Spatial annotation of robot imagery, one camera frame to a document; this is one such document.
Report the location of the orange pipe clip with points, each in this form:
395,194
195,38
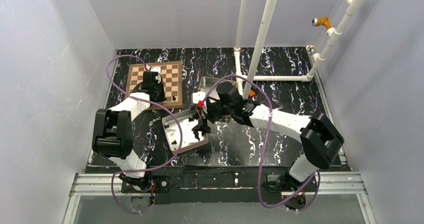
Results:
321,21

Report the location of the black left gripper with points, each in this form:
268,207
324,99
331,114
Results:
159,92

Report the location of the wooden chess board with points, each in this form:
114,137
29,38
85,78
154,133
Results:
171,73

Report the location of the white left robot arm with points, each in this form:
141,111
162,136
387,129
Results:
112,131

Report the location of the pink-rimmed silver tin tray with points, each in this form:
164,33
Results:
173,136

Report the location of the gold-rimmed tin tray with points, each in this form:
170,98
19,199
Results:
206,82

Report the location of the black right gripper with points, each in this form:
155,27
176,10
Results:
205,118

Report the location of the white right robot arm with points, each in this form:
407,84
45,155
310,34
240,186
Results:
320,139

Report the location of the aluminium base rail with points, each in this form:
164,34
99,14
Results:
216,198

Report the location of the white PVC pipe frame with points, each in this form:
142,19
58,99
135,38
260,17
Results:
318,59

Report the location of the orange-handled hex key set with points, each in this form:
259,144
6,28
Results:
252,93

